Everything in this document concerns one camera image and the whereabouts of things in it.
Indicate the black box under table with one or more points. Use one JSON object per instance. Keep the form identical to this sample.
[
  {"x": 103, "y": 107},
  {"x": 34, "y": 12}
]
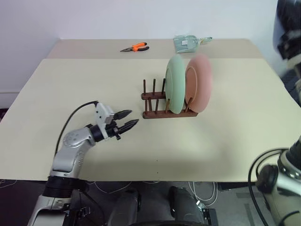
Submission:
[{"x": 210, "y": 216}]

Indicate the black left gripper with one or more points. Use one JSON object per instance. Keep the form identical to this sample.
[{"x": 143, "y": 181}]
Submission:
[{"x": 113, "y": 130}]

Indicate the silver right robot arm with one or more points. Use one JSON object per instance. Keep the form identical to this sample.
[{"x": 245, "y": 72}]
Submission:
[{"x": 285, "y": 179}]

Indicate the green plate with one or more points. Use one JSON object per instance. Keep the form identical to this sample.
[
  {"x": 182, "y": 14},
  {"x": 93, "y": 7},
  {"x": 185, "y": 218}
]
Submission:
[{"x": 175, "y": 82}]

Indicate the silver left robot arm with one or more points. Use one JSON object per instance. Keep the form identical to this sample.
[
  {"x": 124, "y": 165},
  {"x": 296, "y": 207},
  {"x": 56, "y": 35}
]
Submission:
[{"x": 70, "y": 150}]

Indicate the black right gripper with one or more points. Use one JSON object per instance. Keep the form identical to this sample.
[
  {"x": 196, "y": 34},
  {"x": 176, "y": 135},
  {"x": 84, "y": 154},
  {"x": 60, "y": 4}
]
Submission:
[{"x": 290, "y": 43}]

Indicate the wooden dish rack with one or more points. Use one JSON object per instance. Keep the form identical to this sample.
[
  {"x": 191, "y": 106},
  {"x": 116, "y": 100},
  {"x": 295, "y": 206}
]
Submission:
[{"x": 162, "y": 115}]

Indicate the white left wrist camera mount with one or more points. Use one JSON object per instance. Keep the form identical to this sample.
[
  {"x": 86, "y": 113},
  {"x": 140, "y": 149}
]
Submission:
[{"x": 103, "y": 115}]

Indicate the teal item in plastic bag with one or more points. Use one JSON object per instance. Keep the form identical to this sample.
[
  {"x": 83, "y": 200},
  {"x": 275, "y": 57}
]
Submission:
[{"x": 185, "y": 43}]

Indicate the pink plate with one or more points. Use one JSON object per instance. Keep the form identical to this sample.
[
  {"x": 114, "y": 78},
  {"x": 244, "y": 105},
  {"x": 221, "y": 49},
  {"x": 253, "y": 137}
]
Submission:
[{"x": 200, "y": 82}]

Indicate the dark grey rounded shape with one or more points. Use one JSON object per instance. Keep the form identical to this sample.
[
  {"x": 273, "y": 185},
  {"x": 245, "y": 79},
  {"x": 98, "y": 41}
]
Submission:
[
  {"x": 184, "y": 204},
  {"x": 127, "y": 208}
]

